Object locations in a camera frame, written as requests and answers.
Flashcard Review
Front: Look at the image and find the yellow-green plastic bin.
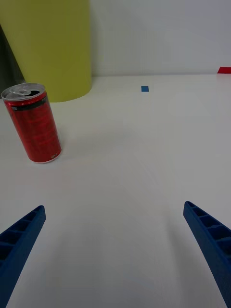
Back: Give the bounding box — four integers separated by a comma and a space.
0, 0, 93, 103

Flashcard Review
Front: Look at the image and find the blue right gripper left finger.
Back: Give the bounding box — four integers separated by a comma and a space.
0, 205, 47, 308

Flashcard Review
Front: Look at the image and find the red drink can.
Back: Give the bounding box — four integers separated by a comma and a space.
1, 82, 62, 165

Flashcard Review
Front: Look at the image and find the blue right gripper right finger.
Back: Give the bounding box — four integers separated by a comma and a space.
183, 201, 231, 308

